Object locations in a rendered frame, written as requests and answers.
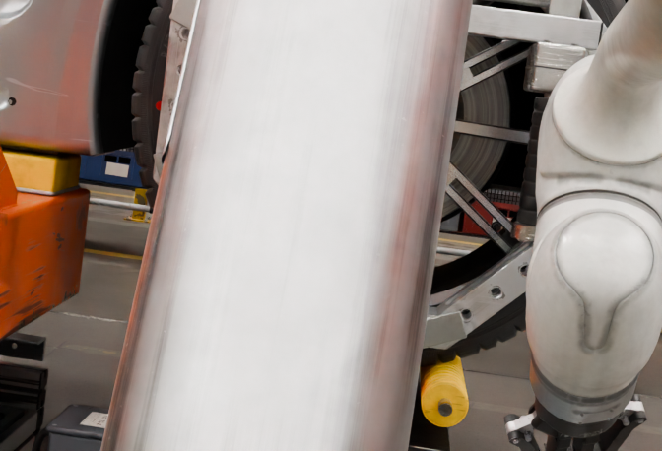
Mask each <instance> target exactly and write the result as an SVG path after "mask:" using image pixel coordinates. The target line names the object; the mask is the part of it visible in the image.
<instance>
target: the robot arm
mask: <svg viewBox="0 0 662 451"><path fill-rule="evenodd" d="M472 3H473V0H196V4H195V9H194V13H193V18H192V22H191V27H190V31H189V36H188V39H187V44H186V48H185V53H184V57H183V62H182V66H181V71H180V76H179V80H178V85H177V89H176V94H175V98H174V103H173V107H172V112H171V116H170V121H169V124H168V129H167V133H166V138H165V146H164V151H163V155H162V160H161V163H162V168H163V170H162V174H161V179H160V183H159V188H158V192H157V197H156V201H155V206H154V210H153V214H152V219H151V223H150V228H149V232H148V237H147V241H146V246H145V250H144V255H143V259H142V264H141V269H140V273H139V278H138V282H137V287H136V290H135V295H134V299H133V304H132V308H131V313H130V317H129V322H128V327H127V331H126V336H125V340H124V345H123V349H122V354H121V358H120V363H119V366H118V371H117V376H116V380H115V385H114V389H113V394H112V398H111V403H110V407H109V412H108V416H107V421H106V425H105V430H104V435H103V439H102V444H101V448H100V451H408V447H409V440H410V433H411V426H412V419H413V412H414V407H415V400H416V393H417V386H418V379H419V372H420V365H421V358H422V351H423V344H424V337H425V330H426V324H427V317H428V310H429V303H430V290H431V283H432V277H433V270H434V263H435V256H436V249H437V243H438V236H439V229H440V222H441V215H442V208H443V201H444V194H445V187H446V180H447V173H448V167H449V160H450V153H451V147H452V140H453V133H454V126H455V119H456V112H457V105H458V99H459V92H460V85H461V78H462V71H463V64H464V57H465V50H466V43H467V36H468V29H469V23H470V17H471V10H472ZM536 202H537V224H536V232H535V239H534V246H533V251H532V256H531V260H530V263H529V267H528V272H527V278H526V331H527V339H528V343H529V346H530V348H531V362H530V382H531V386H532V389H533V392H534V394H535V403H534V404H533V405H531V406H530V408H529V410H528V414H529V415H527V416H521V417H519V416H517V415H515V414H510V415H506V416H505V417H504V418H503V419H504V423H505V428H506V432H507V436H508V440H509V443H511V444H513V445H515V446H517V447H519V448H520V450H521V451H541V450H540V447H539V445H538V443H537V441H536V439H535V437H534V435H533V428H535V429H537V430H539V431H542V432H544V433H546V434H548V439H547V444H545V443H544V445H545V449H546V451H572V449H573V451H618V450H619V448H620V447H621V446H622V444H623V443H624V442H625V440H626V439H627V438H628V436H629V435H630V434H631V432H632V431H633V430H634V429H635V428H636V427H638V426H639V425H641V424H642V423H644V422H645V421H646V420H647V417H646V414H645V411H644V408H643V405H642V403H641V399H640V396H639V395H638V394H633V393H634V390H635V386H636V382H637V378H638V376H639V374H640V371H641V369H642V368H643V367H644V366H645V365H646V364H647V362H648V361H649V359H650V357H651V355H652V353H653V351H654V349H655V346H656V344H657V342H658V338H659V335H660V332H661V329H662V0H628V2H627V3H626V5H625V6H624V7H623V9H622V10H621V11H620V13H619V14H618V15H617V17H616V18H615V19H614V20H613V21H612V22H611V24H610V25H609V27H608V28H607V30H606V31H605V33H604V35H603V37H602V39H601V41H600V43H599V46H598V48H597V50H596V53H595V54H594V55H590V56H588V57H585V58H583V59H581V60H580V61H578V62H576V63H575V64H574V65H572V66H571V67H570V68H569V69H568V70H567V71H566V72H565V73H564V74H563V76H562V77H561V78H560V79H559V81H558V82H557V84H556V86H555V87H554V89H553V91H552V93H551V95H550V97H549V100H548V103H547V105H546V108H545V110H544V113H543V116H542V121H541V126H540V132H539V141H538V152H537V172H536ZM571 438H573V442H572V447H571V445H570V443H571Z"/></svg>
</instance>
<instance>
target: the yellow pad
mask: <svg viewBox="0 0 662 451"><path fill-rule="evenodd" d="M2 151H3V154H4V157H5V159H6V162H7V165H8V167H9V169H10V172H11V175H12V177H13V180H14V183H15V186H16V188H17V191H18V192H26V193H33V194H39V195H46V196H56V195H59V194H63V193H66V192H69V191H73V190H76V189H79V188H80V185H79V174H80V165H81V156H80V155H76V154H68V153H61V152H59V156H55V155H48V154H40V153H33V152H26V151H19V150H11V149H4V148H2Z"/></svg>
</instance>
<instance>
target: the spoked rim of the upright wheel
mask: <svg viewBox="0 0 662 451"><path fill-rule="evenodd" d="M515 5H516V6H517V7H518V9H519V10H520V11H525V12H533V13H541V14H545V12H544V11H543V10H542V8H541V7H534V6H526V5H519V4H515ZM520 43H522V42H521V41H513V40H504V41H502V42H500V43H498V44H496V45H494V46H492V47H490V48H488V49H486V50H484V51H482V52H480V53H478V54H476V55H475V56H473V57H471V58H469V59H467V60H465V61H464V64H463V71H462V78H461V85H460V92H459V93H461V92H463V91H465V90H467V89H469V88H471V87H473V86H475V85H477V84H479V83H481V82H483V81H485V80H486V79H488V78H490V77H492V76H494V75H496V74H498V73H500V72H502V71H504V70H506V69H508V68H510V67H512V66H514V65H516V64H518V63H520V62H522V61H524V60H526V59H527V56H528V49H529V47H527V48H525V49H523V50H521V51H519V52H517V53H515V54H513V55H511V56H509V57H508V58H506V59H504V60H502V61H500V62H498V63H497V64H495V65H493V66H491V67H489V68H487V69H485V70H483V71H481V72H479V73H477V74H475V75H472V73H471V71H470V69H471V68H473V67H475V66H477V65H479V64H481V63H483V62H485V61H487V60H489V59H491V58H493V57H495V56H497V55H499V54H501V53H503V52H505V51H506V50H508V49H510V48H512V47H514V46H516V45H518V44H520ZM454 133H457V134H463V135H469V136H475V137H481V138H488V139H494V140H500V141H505V142H511V143H517V144H523V145H528V141H529V140H530V137H529V133H530V131H528V130H522V129H516V128H509V127H503V126H497V125H492V124H486V123H480V122H474V121H468V120H462V119H455V126H454ZM454 179H456V180H457V181H458V182H459V183H460V184H461V186H462V187H463V188H464V189H465V190H466V191H467V192H468V193H469V194H470V195H471V196H472V197H473V198H474V199H475V200H476V201H477V202H478V203H479V204H480V205H481V206H482V207H483V208H484V209H485V210H486V211H487V212H488V213H489V214H490V215H491V216H492V217H493V218H494V219H495V220H496V221H498V222H500V223H501V226H502V227H503V229H502V230H501V231H500V232H497V231H495V230H493V229H492V226H491V225H490V224H489V223H488V222H487V221H486V220H485V219H484V217H483V216H482V215H481V214H480V213H479V212H478V211H477V210H476V209H475V208H474V207H473V206H472V205H471V204H470V203H469V202H468V201H467V200H466V199H465V198H464V197H463V196H462V195H461V194H460V193H459V192H458V191H457V190H456V189H455V188H454V187H453V186H452V185H451V184H450V183H451V182H452V181H453V180H454ZM445 194H446V195H447V196H448V197H449V198H450V199H451V200H452V201H453V202H454V203H455V204H456V205H457V206H458V207H459V208H460V209H461V210H462V211H463V212H464V213H465V214H466V215H467V216H468V217H469V218H470V219H471V220H472V221H473V222H474V223H475V224H476V225H477V226H478V227H479V228H480V229H481V230H482V231H483V232H484V233H485V234H486V235H487V236H488V237H489V238H490V240H489V241H487V242H486V243H485V244H483V245H482V246H480V247H479V248H477V249H475V250H474V251H472V252H470V253H469V254H467V255H465V256H463V257H461V258H459V259H456V260H454V261H452V262H449V263H447V264H444V265H441V266H438V267H434V270H433V277H432V283H431V290H430V303H429V306H437V305H441V304H442V303H443V302H445V301H446V300H447V299H449V298H450V297H451V296H453V295H454V294H455V293H457V292H458V291H459V290H461V289H463V288H464V287H465V286H467V285H468V284H469V283H471V282H472V281H473V280H475V279H476V278H477V277H479V276H480V275H481V274H483V273H484V272H486V271H487V270H488V269H489V268H490V267H491V266H493V265H494V264H495V263H497V262H498V261H499V260H501V259H502V258H503V257H505V256H506V255H508V254H509V253H510V252H512V251H513V250H514V249H516V248H517V247H518V246H520V245H521V244H522V243H524V242H525V240H520V239H516V238H513V237H510V233H511V227H512V222H517V214H516V215H515V216H514V217H513V219H512V220H511V221H510V220H509V219H508V218H507V217H506V216H505V215H504V214H503V213H502V212H501V211H500V210H499V209H498V208H497V207H496V206H495V205H494V204H493V203H492V202H491V201H490V200H489V198H488V197H487V196H486V195H485V194H484V193H483V192H482V191H481V190H480V189H479V188H478V187H477V186H476V185H475V184H474V183H473V182H472V181H471V180H470V179H469V178H468V177H467V176H466V175H465V174H464V173H463V172H462V171H461V170H460V169H459V168H458V167H457V166H456V165H455V164H454V163H453V162H452V161H451V160H449V167H448V173H447V180H446V187H445Z"/></svg>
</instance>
